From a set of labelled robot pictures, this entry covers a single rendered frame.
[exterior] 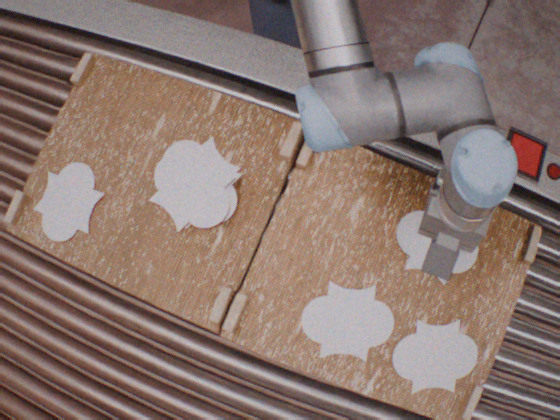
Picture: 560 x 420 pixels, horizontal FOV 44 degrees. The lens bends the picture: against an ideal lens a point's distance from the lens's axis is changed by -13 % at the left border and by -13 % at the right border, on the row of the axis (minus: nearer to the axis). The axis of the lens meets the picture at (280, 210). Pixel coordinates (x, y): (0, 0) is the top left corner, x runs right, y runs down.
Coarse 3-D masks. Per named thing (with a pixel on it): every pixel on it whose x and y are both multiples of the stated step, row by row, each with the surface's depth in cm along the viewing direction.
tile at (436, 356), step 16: (416, 320) 112; (416, 336) 111; (432, 336) 110; (448, 336) 110; (464, 336) 110; (400, 352) 110; (416, 352) 110; (432, 352) 110; (448, 352) 110; (464, 352) 109; (400, 368) 109; (416, 368) 109; (432, 368) 109; (448, 368) 109; (464, 368) 109; (416, 384) 109; (432, 384) 108; (448, 384) 108
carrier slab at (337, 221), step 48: (288, 192) 118; (336, 192) 118; (384, 192) 117; (288, 240) 116; (336, 240) 116; (384, 240) 116; (288, 288) 115; (384, 288) 114; (432, 288) 113; (480, 288) 113; (240, 336) 113; (288, 336) 113; (480, 336) 111; (336, 384) 111; (384, 384) 110; (480, 384) 109
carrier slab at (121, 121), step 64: (128, 64) 125; (64, 128) 123; (128, 128) 122; (192, 128) 122; (256, 128) 121; (128, 192) 120; (256, 192) 118; (64, 256) 117; (128, 256) 117; (192, 256) 116; (192, 320) 114
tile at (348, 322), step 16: (336, 288) 113; (368, 288) 113; (320, 304) 113; (336, 304) 113; (352, 304) 112; (368, 304) 112; (384, 304) 112; (304, 320) 112; (320, 320) 112; (336, 320) 112; (352, 320) 112; (368, 320) 112; (384, 320) 112; (320, 336) 111; (336, 336) 111; (352, 336) 111; (368, 336) 111; (384, 336) 111; (336, 352) 111; (352, 352) 111
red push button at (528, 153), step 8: (512, 136) 120; (520, 136) 119; (512, 144) 119; (520, 144) 119; (528, 144) 119; (536, 144) 119; (520, 152) 119; (528, 152) 119; (536, 152) 119; (520, 160) 118; (528, 160) 118; (536, 160) 118; (520, 168) 118; (528, 168) 118; (536, 168) 118
